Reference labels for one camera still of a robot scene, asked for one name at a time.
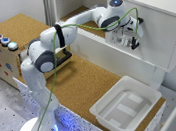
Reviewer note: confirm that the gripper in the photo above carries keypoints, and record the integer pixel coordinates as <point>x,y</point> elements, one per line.
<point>121,37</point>

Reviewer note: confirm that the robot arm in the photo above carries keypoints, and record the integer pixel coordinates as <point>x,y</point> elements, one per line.
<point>39,82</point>

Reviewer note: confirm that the white sliding door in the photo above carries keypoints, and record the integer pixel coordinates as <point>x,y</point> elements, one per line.
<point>159,38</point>

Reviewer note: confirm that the white plastic box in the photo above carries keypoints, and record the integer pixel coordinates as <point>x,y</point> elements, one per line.
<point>125,107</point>

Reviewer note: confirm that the wooden drawer box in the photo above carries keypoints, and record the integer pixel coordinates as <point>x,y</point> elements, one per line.
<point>20,25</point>

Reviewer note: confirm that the green button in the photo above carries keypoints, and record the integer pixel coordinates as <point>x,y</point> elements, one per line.
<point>12,45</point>

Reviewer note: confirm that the blue button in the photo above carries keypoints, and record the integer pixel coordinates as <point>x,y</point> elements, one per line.
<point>5,40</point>

